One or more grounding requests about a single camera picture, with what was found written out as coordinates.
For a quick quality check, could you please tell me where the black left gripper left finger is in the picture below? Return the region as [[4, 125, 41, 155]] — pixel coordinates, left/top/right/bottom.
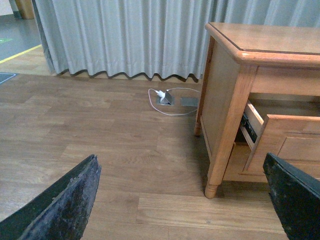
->
[[0, 154, 102, 240]]

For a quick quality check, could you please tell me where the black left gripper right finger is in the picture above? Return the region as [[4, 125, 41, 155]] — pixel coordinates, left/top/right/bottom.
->
[[263, 152, 320, 240]]

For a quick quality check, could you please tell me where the wooden top drawer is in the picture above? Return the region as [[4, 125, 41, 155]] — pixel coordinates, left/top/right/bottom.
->
[[240, 99, 320, 179]]

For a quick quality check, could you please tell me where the wooden nightstand cabinet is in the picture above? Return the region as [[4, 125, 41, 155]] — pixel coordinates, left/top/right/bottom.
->
[[194, 22, 320, 199]]

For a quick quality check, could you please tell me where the closed metal floor socket cover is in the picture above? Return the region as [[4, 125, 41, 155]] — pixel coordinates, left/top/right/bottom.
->
[[180, 97, 199, 107]]

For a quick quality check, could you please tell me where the white plug in floor socket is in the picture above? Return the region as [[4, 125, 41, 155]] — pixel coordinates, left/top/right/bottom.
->
[[154, 90, 166, 99]]

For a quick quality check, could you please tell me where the open metal floor socket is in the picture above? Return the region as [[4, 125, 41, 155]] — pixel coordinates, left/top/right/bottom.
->
[[156, 90, 175, 106]]

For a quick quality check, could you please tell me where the grey pleated curtain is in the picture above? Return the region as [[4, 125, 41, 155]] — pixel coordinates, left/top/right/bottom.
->
[[32, 0, 320, 79]]

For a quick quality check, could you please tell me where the white floor cable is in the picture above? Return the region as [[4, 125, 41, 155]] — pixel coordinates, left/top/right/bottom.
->
[[147, 87, 201, 117]]

